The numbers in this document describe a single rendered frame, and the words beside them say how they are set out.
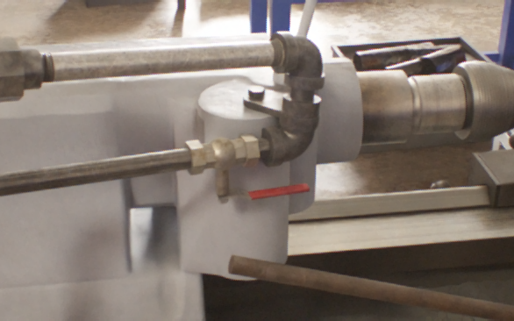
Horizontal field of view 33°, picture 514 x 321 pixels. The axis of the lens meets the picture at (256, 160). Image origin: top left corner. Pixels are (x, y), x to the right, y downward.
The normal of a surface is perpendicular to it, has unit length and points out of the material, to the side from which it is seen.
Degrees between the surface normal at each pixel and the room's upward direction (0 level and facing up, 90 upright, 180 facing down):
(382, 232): 0
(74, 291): 62
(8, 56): 57
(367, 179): 0
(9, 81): 101
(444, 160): 0
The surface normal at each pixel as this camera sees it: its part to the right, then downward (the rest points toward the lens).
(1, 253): 0.13, 0.08
